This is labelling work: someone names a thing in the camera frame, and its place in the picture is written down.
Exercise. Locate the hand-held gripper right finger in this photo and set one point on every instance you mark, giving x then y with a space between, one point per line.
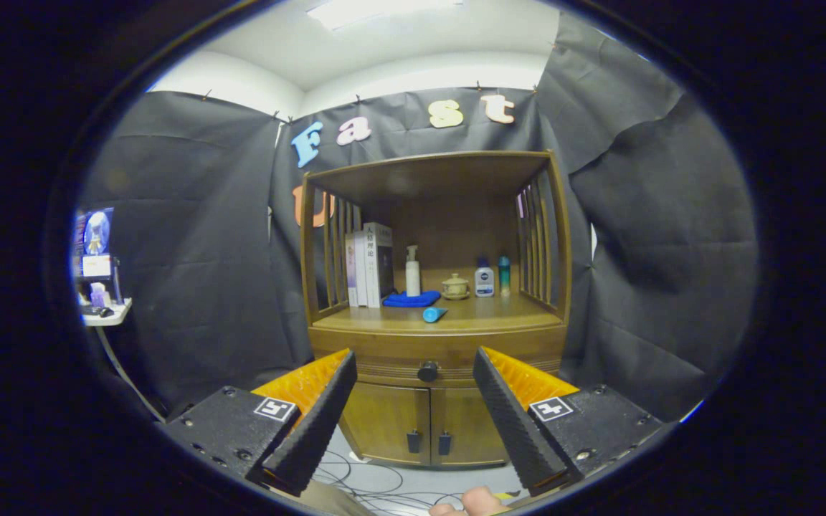
510 423

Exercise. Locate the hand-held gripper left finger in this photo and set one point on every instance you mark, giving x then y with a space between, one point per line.
320 423

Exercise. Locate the wooden drawer with black knob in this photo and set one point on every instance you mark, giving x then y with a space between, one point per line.
399 355

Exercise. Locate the blue and white tube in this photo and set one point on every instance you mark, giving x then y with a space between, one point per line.
433 314

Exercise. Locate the wooden cabinet door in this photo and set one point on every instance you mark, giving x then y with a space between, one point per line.
391 419
459 423

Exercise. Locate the wooden countertop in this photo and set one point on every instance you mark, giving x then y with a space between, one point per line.
499 315

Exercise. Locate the wooden cabinet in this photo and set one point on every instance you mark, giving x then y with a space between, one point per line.
456 229

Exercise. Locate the yellow floor tape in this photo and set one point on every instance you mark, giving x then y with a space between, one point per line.
506 495

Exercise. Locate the white lotion bottle blue cap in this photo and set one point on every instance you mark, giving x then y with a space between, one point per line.
485 281

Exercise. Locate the teal slim bottle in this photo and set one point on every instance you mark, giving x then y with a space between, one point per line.
504 278

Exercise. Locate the beige lidded tea cup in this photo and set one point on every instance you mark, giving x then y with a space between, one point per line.
455 287

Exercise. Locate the thin purple book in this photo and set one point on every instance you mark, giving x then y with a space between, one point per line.
350 272

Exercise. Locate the blue folded cloth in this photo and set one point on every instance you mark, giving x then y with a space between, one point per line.
411 299

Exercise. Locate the thin white book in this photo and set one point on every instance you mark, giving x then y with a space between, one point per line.
361 272

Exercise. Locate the thick grey and white book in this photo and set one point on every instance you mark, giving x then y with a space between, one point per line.
381 265

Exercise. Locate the white pump bottle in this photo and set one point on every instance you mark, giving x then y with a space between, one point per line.
413 279

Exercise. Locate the white side table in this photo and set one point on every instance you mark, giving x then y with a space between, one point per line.
112 315

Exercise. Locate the display screen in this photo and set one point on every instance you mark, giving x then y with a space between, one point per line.
95 240

